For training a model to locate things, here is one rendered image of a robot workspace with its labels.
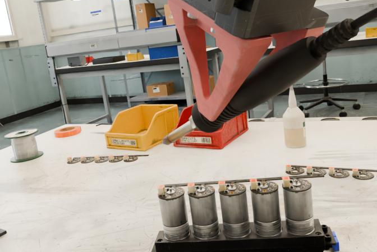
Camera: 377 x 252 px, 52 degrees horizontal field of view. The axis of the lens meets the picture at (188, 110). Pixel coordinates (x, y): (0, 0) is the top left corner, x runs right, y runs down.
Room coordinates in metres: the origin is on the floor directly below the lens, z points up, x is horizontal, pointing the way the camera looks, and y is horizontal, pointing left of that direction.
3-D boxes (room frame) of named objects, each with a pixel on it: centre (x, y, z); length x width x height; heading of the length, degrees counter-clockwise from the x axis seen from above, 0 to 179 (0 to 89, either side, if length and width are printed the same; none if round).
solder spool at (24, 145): (0.74, 0.33, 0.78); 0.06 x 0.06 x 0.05
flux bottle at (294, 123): (0.60, -0.16, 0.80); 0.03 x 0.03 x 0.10
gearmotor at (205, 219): (0.33, 0.00, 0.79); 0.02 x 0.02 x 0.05
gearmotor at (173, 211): (0.33, 0.03, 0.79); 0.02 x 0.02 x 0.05
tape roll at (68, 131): (0.90, 0.29, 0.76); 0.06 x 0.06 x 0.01
